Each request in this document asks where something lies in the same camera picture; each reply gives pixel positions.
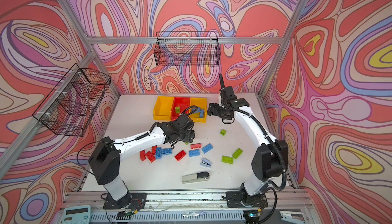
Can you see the red flat lego brick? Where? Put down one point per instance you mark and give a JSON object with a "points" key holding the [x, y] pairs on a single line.
{"points": [[195, 146]]}

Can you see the yellow bin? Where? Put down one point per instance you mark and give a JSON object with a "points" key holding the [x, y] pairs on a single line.
{"points": [[202, 103], [163, 107]]}

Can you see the green lego brick angled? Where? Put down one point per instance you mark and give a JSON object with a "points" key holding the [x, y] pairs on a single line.
{"points": [[237, 153]]}

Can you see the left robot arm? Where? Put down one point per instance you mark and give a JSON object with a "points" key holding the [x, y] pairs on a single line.
{"points": [[108, 154]]}

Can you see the grey black stapler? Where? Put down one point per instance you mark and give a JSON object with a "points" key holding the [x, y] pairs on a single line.
{"points": [[197, 177]]}

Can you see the red middle bin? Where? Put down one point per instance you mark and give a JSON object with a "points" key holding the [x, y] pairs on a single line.
{"points": [[182, 102]]}

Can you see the red lego brick centre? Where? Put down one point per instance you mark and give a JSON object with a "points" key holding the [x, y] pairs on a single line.
{"points": [[180, 155]]}

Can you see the white device bottom right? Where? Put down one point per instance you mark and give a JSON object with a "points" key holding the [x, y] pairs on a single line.
{"points": [[292, 217]]}

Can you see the left wire basket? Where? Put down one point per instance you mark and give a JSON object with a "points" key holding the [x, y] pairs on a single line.
{"points": [[80, 93]]}

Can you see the wire basket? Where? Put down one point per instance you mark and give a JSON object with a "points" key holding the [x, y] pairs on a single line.
{"points": [[187, 49], [80, 93]]}

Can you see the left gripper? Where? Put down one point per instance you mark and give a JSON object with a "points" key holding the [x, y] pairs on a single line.
{"points": [[190, 136]]}

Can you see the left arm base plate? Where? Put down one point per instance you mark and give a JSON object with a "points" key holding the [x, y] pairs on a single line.
{"points": [[131, 201]]}

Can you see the red lego cluster left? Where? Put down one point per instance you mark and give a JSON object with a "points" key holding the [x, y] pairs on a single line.
{"points": [[148, 155]]}

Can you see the white calculator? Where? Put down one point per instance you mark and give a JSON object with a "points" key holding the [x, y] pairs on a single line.
{"points": [[77, 215]]}

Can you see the left yellow bin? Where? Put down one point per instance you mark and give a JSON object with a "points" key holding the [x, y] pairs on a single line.
{"points": [[163, 107]]}

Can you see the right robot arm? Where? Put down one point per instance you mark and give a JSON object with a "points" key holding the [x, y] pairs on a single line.
{"points": [[270, 161]]}

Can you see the blue lego L cluster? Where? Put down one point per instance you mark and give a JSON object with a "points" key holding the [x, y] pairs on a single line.
{"points": [[162, 151]]}

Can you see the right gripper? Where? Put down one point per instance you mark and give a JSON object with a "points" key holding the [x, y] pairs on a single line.
{"points": [[215, 112]]}

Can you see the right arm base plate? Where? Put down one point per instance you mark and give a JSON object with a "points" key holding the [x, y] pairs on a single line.
{"points": [[240, 199]]}

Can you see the right yellow bin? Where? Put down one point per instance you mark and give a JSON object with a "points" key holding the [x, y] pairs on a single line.
{"points": [[202, 103]]}

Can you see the back wire basket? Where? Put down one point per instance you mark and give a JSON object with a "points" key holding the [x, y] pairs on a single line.
{"points": [[187, 49]]}

